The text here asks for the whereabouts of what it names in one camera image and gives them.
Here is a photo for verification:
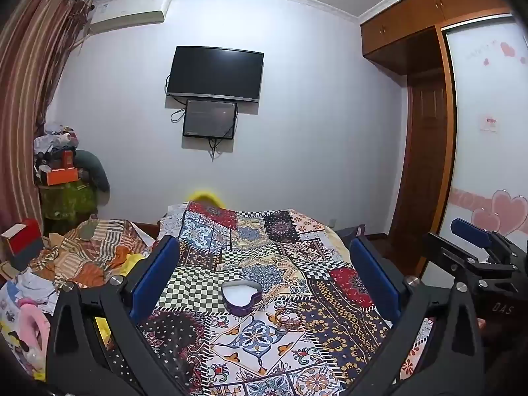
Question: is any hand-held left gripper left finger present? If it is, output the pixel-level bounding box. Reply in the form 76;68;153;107
45;235;215;396

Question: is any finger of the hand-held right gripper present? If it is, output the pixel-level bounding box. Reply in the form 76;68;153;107
423;233;516;283
450;218;516;258

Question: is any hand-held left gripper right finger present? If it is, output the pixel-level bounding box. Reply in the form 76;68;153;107
350;236;492;396

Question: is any purple heart-shaped tin box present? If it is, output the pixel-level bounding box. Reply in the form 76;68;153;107
220;280;262;316

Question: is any yellow bed sheet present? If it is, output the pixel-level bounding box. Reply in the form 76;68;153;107
94;251;146;341

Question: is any white heart-print sliding door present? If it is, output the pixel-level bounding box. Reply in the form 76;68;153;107
439;16;528;252

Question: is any orange striped cloth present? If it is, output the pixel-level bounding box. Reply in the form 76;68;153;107
29;214;154;293

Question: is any yellow pillow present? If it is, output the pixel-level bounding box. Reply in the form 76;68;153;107
185;190;225;209

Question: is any patchwork printed blanket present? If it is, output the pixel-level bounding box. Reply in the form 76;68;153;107
136;200;434;396

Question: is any dark green cloth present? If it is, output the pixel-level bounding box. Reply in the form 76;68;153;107
76;149;110;205

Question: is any red and white box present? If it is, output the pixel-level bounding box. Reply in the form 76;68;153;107
1;218;45;271

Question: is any pile of clothes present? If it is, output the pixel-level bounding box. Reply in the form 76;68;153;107
0;268;58;380

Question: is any orange box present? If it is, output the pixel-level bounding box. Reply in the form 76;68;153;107
46;168;79;185

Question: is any pile of household clutter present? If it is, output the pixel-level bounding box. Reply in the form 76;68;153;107
33;121;81;174

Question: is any wooden overhead cabinet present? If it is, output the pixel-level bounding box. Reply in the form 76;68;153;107
360;0;512;75

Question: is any striped brown curtain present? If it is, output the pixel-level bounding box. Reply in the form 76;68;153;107
0;0;89;232

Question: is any white air conditioner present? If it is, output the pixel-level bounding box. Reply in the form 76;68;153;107
90;0;172;34

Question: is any black monitor cable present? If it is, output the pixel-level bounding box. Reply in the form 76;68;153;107
207;136;224;162

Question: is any small black wall monitor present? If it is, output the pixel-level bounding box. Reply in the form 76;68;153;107
182;99;239;140

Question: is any black wall television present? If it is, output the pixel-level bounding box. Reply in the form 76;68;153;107
166;45;265;103

